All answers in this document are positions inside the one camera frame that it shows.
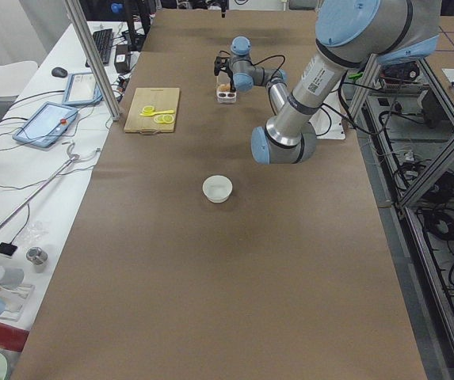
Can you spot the brown egg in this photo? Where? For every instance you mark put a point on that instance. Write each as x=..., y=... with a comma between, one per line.
x=223, y=88

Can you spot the clear plastic egg box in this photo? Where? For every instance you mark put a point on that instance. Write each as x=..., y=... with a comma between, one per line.
x=225, y=97

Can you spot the black box device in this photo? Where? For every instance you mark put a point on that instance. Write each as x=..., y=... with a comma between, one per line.
x=122, y=61

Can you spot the wooden cutting board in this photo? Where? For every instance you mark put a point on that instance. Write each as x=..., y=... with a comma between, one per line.
x=162, y=99

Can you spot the yellow plastic knife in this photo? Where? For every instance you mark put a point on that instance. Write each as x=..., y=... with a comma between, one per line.
x=155, y=113

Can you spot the white bowl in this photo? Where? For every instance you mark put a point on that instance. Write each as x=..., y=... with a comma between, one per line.
x=217, y=188

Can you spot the black keyboard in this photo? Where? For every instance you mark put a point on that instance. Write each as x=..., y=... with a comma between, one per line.
x=103, y=40

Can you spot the blue teach pendant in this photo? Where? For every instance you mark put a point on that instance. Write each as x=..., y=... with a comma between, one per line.
x=46, y=125
x=81, y=89

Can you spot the black computer mouse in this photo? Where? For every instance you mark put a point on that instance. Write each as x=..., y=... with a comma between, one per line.
x=59, y=72

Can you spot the metal rod stand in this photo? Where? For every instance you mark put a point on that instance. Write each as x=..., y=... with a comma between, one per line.
x=72, y=158

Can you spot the small metal cylinder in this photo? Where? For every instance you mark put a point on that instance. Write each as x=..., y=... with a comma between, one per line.
x=38, y=258

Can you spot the small black square pad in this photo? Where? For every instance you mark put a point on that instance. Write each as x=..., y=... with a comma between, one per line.
x=7, y=249

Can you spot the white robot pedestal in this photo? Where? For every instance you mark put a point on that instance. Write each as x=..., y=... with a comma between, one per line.
x=327, y=121

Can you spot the aluminium frame post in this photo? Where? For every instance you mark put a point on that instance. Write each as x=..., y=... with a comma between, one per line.
x=79, y=22

